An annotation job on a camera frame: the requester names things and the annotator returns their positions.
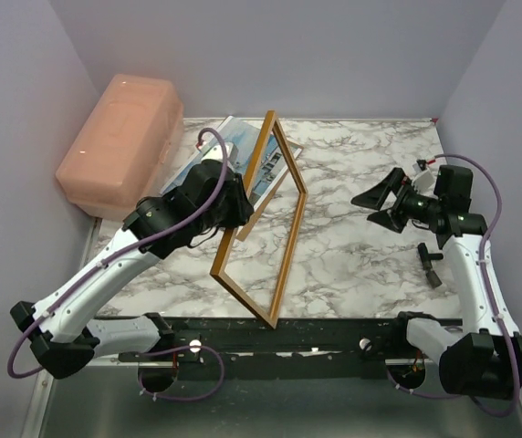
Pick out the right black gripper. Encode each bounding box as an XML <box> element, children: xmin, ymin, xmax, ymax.
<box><xmin>353</xmin><ymin>167</ymin><xmax>443</xmax><ymax>234</ymax></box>

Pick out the photo of white building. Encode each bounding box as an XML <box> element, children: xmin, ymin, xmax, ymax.
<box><xmin>158</xmin><ymin>115</ymin><xmax>304</xmax><ymax>242</ymax></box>

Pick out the brown wooden picture frame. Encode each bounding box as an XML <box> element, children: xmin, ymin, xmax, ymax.
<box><xmin>210</xmin><ymin>110</ymin><xmax>308</xmax><ymax>329</ymax></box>

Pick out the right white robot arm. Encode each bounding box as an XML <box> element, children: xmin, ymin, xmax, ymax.
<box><xmin>351</xmin><ymin>165</ymin><xmax>522</xmax><ymax>400</ymax></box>

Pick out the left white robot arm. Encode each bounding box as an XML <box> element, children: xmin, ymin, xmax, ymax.
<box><xmin>10</xmin><ymin>160</ymin><xmax>254</xmax><ymax>379</ymax></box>

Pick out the small black tool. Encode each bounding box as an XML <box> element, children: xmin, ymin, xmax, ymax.
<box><xmin>417</xmin><ymin>243</ymin><xmax>444</xmax><ymax>289</ymax></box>

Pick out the pink translucent plastic storage box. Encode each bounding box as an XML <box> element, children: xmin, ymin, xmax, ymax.
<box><xmin>56</xmin><ymin>74</ymin><xmax>184</xmax><ymax>221</ymax></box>

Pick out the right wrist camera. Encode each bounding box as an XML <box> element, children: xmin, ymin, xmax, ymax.
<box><xmin>412</xmin><ymin>159</ymin><xmax>436</xmax><ymax>194</ymax></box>

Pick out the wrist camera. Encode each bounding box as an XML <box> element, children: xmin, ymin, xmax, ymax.
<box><xmin>412</xmin><ymin>159</ymin><xmax>436</xmax><ymax>194</ymax></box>
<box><xmin>201</xmin><ymin>141</ymin><xmax>238</xmax><ymax>166</ymax></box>

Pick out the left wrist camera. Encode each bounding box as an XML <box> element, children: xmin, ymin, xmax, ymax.
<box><xmin>201</xmin><ymin>141</ymin><xmax>238</xmax><ymax>166</ymax></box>

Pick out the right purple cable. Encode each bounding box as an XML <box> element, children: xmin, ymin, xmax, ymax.
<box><xmin>391</xmin><ymin>153</ymin><xmax>522</xmax><ymax>417</ymax></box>

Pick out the purple cable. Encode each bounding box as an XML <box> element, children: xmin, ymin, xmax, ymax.
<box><xmin>6</xmin><ymin>128</ymin><xmax>237</xmax><ymax>402</ymax></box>
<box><xmin>391</xmin><ymin>153</ymin><xmax>522</xmax><ymax>417</ymax></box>

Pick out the black mounting base rail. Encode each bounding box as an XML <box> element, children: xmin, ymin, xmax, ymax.
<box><xmin>59</xmin><ymin>311</ymin><xmax>467</xmax><ymax>381</ymax></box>

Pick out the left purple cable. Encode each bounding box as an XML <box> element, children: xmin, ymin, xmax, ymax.
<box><xmin>6</xmin><ymin>128</ymin><xmax>237</xmax><ymax>402</ymax></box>

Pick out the aluminium extrusion frame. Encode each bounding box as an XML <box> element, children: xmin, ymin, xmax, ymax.
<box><xmin>18</xmin><ymin>116</ymin><xmax>522</xmax><ymax>438</ymax></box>

